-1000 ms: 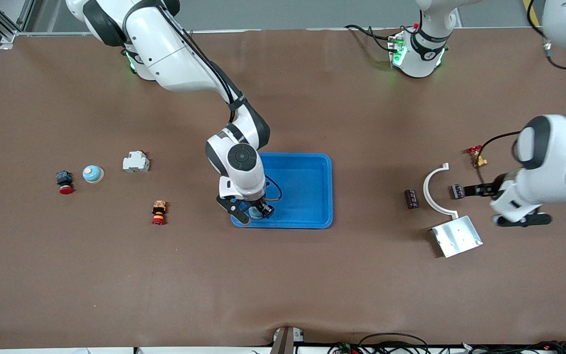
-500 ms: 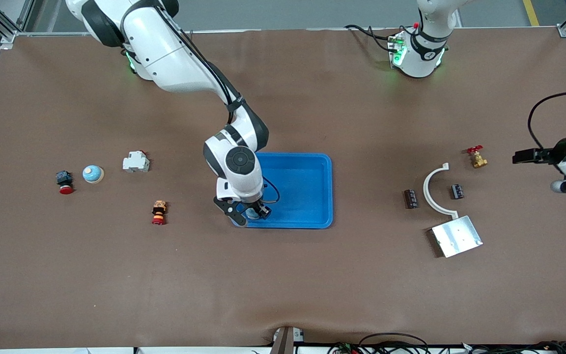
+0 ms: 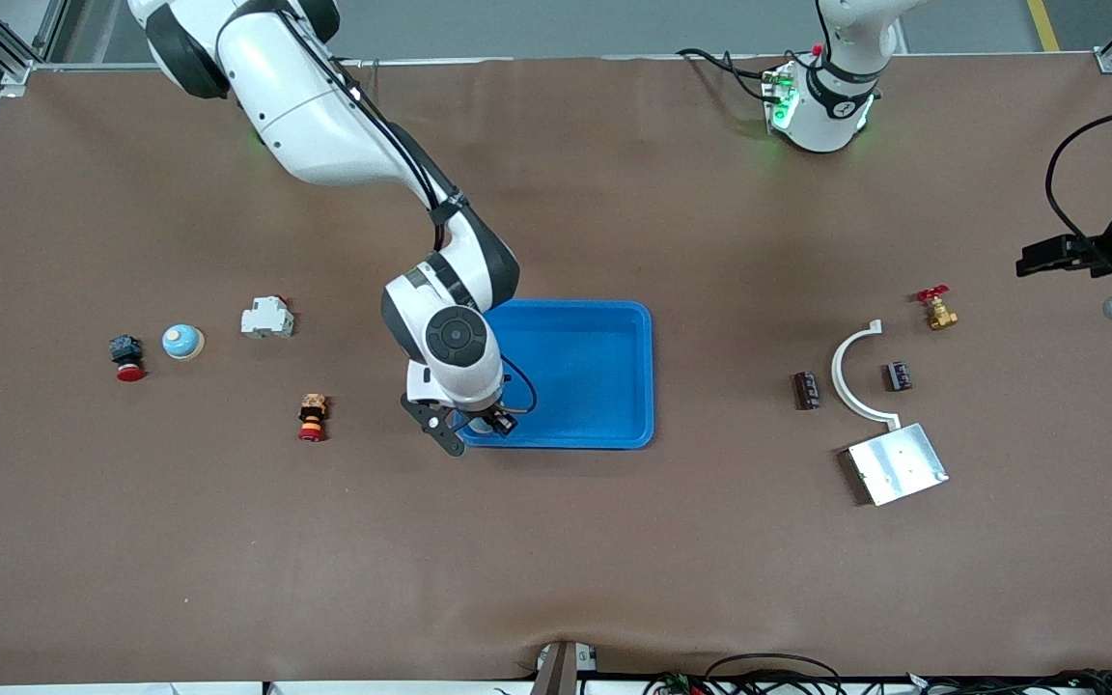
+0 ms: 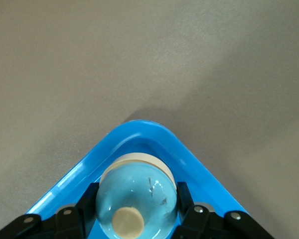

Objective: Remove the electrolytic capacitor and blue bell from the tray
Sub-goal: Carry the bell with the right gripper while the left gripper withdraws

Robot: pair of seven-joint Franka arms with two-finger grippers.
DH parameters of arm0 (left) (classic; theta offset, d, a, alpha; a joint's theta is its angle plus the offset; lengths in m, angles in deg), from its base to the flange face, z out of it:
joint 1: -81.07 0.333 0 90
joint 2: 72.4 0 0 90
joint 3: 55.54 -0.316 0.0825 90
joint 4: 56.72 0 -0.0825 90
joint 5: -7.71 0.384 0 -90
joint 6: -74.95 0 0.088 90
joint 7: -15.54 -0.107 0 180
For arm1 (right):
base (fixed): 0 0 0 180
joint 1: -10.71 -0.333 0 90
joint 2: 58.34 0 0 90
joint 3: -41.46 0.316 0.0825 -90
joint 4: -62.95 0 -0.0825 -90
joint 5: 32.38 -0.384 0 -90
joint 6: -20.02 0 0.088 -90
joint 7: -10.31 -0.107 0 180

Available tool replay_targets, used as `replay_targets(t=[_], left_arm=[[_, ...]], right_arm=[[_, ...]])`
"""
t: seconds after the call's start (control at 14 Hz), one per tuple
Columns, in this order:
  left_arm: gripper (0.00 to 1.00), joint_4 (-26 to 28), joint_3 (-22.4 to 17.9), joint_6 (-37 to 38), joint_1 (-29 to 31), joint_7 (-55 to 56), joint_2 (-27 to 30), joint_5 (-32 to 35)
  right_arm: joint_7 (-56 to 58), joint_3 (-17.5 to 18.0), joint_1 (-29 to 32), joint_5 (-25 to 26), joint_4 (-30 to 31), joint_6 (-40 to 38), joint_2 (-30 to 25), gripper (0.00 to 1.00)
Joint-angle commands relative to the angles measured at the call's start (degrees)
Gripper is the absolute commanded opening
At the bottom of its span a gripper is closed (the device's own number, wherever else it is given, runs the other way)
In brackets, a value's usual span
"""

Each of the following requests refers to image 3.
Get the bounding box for black cable loop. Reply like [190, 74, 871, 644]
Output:
[706, 653, 844, 695]

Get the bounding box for red button blue-black block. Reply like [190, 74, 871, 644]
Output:
[109, 334, 146, 383]

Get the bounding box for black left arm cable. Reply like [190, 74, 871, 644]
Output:
[1043, 97, 1112, 264]

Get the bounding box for white curved plastic bracket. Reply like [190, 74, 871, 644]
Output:
[830, 320, 902, 430]

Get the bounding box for black base cable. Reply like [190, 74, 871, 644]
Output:
[677, 46, 781, 102]

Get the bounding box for grey metal mount bracket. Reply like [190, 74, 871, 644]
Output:
[529, 640, 600, 695]

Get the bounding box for brass valve red handle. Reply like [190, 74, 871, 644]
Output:
[916, 286, 959, 331]

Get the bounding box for black cable bundle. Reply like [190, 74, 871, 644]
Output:
[643, 669, 1112, 695]

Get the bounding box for light blue call bell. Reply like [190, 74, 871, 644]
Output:
[162, 323, 205, 361]
[467, 413, 524, 442]

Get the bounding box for white circuit breaker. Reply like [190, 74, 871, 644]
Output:
[240, 295, 295, 340]

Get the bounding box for red yellow emergency stop button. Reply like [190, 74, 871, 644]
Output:
[297, 392, 329, 443]

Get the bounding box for aluminium square plate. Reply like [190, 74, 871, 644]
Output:
[844, 423, 950, 507]

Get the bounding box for blue plastic tray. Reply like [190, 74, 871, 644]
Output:
[453, 298, 655, 450]

